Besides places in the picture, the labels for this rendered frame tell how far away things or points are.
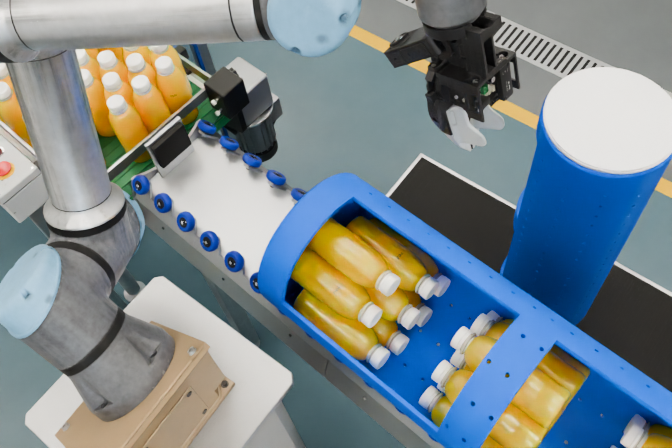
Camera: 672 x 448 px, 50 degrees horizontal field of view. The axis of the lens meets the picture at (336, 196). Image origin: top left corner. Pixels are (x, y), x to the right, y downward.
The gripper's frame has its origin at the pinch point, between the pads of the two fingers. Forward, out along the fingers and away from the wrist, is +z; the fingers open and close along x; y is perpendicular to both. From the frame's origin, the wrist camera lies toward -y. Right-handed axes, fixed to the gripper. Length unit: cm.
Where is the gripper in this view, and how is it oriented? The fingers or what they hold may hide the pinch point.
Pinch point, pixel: (464, 139)
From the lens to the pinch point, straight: 96.4
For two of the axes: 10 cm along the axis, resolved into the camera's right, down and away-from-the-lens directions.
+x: 7.0, -6.2, 3.5
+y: 6.7, 3.8, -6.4
